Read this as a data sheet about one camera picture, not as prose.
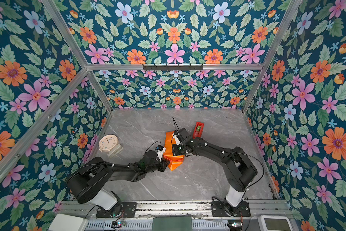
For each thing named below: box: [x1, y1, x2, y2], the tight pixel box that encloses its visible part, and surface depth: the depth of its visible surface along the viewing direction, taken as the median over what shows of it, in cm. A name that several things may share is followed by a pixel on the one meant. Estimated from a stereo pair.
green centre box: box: [151, 216, 193, 231], surface depth 71 cm
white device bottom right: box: [257, 214, 294, 231], surface depth 69 cm
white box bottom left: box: [48, 213, 89, 231], surface depth 69 cm
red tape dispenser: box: [192, 121, 205, 139], surface depth 102 cm
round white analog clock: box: [98, 133, 124, 158], surface depth 98 cm
